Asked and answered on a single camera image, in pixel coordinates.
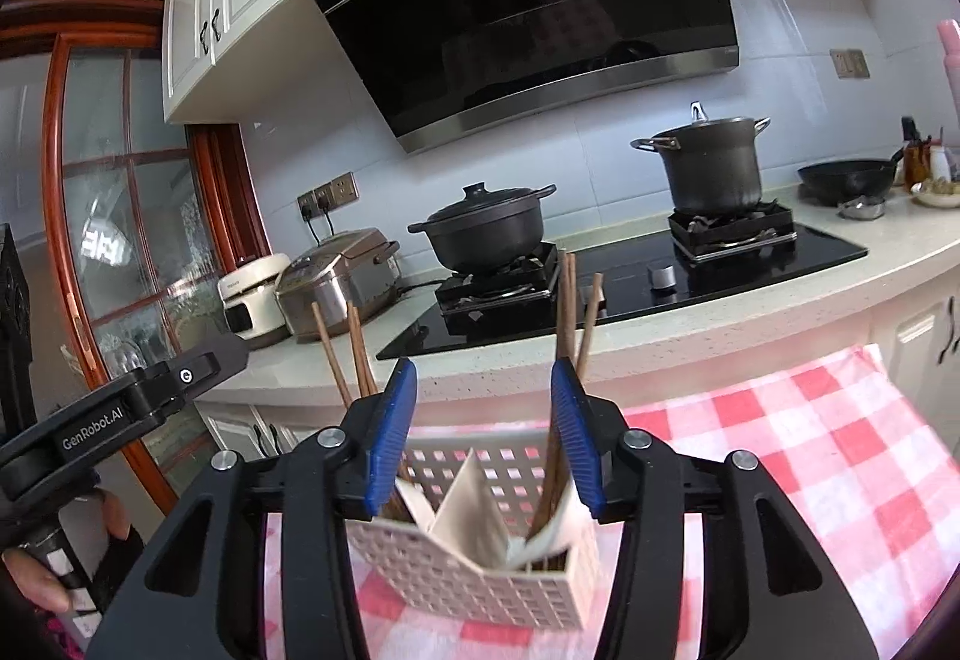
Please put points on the pink white checkered tablecloth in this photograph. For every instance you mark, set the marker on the pink white checkered tablecloth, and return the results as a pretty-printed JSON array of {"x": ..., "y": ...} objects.
[{"x": 787, "y": 442}]

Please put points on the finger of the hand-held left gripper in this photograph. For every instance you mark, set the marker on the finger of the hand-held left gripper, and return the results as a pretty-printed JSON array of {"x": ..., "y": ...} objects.
[{"x": 184, "y": 375}]

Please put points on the speckled kitchen countertop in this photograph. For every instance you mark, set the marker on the speckled kitchen countertop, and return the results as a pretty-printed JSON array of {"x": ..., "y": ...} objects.
[{"x": 750, "y": 304}]

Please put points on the white perforated plastic basket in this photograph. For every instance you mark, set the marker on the white perforated plastic basket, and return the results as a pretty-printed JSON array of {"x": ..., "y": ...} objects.
[{"x": 465, "y": 585}]

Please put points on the small metal bowl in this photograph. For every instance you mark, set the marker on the small metal bowl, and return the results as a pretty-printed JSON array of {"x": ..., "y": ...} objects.
[{"x": 862, "y": 208}]

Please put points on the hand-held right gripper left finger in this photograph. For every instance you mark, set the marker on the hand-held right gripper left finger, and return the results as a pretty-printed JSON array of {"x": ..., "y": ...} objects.
[{"x": 391, "y": 435}]

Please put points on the dark sauce bottle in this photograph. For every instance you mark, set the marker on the dark sauce bottle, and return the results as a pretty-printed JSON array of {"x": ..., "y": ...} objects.
[{"x": 915, "y": 161}]

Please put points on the white seasoning bottle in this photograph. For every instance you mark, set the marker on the white seasoning bottle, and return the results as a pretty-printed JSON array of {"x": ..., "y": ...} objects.
[{"x": 940, "y": 161}]

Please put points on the black glass gas cooktop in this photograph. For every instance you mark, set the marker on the black glass gas cooktop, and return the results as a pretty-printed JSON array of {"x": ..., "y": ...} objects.
[{"x": 750, "y": 259}]

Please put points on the black range hood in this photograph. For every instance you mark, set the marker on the black range hood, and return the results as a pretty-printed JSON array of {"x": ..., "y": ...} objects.
[{"x": 525, "y": 7}]

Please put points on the black casserole pot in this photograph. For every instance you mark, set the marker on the black casserole pot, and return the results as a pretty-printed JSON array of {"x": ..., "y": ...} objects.
[{"x": 487, "y": 232}]

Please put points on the wall switch plate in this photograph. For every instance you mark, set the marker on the wall switch plate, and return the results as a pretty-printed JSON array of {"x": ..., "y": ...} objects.
[{"x": 850, "y": 64}]

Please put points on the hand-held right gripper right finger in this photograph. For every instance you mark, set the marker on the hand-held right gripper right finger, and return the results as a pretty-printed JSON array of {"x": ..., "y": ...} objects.
[{"x": 574, "y": 435}]

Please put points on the silver rice cooker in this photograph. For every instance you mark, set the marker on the silver rice cooker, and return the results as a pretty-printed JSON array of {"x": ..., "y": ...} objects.
[{"x": 337, "y": 277}]

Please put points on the black wok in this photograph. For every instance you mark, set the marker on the black wok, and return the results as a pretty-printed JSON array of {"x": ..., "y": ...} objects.
[{"x": 847, "y": 180}]

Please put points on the wall power outlet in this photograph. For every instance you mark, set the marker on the wall power outlet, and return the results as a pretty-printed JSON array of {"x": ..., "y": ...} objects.
[{"x": 337, "y": 189}]

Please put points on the red wooden glass door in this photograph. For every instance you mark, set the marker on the red wooden glass door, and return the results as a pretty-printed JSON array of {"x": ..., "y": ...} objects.
[{"x": 225, "y": 180}]

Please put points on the light brown wooden chopstick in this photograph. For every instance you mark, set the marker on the light brown wooden chopstick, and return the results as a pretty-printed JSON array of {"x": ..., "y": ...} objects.
[
  {"x": 589, "y": 322},
  {"x": 363, "y": 352},
  {"x": 334, "y": 356}
]

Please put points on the pink thermos flask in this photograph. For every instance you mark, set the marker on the pink thermos flask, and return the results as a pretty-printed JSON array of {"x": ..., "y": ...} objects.
[{"x": 951, "y": 60}]

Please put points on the white countertop cooker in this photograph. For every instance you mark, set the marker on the white countertop cooker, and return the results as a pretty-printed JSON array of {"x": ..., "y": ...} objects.
[{"x": 251, "y": 307}]

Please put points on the person's left hand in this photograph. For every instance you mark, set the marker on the person's left hand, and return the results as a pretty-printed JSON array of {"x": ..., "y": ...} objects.
[{"x": 30, "y": 577}]

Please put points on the black stock pot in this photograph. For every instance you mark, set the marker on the black stock pot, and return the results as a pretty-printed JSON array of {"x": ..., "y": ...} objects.
[{"x": 709, "y": 169}]

